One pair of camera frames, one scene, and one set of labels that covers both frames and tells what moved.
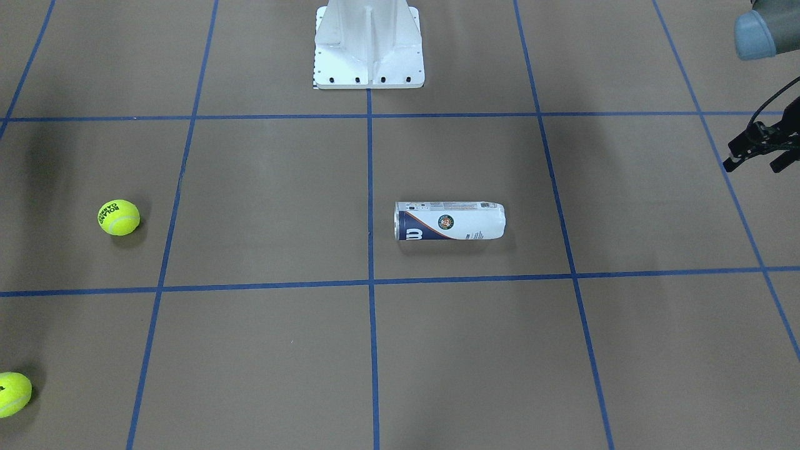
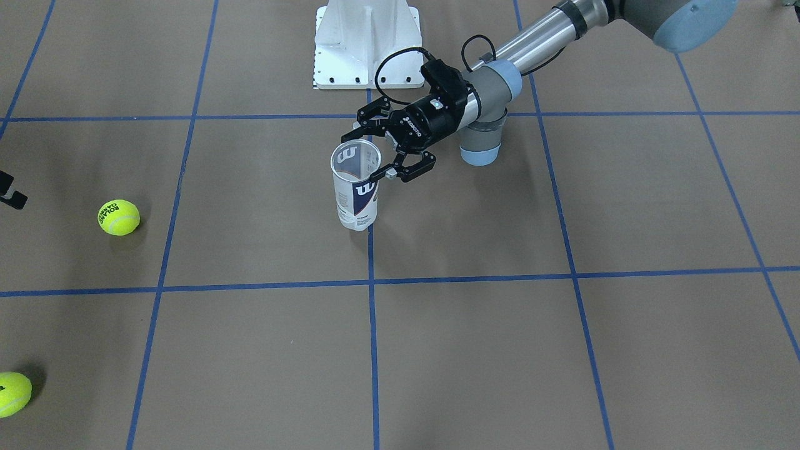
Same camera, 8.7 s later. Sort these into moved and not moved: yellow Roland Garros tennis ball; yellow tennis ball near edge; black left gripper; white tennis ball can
Moved: white tennis ball can; black left gripper
Not moved: yellow Roland Garros tennis ball; yellow tennis ball near edge
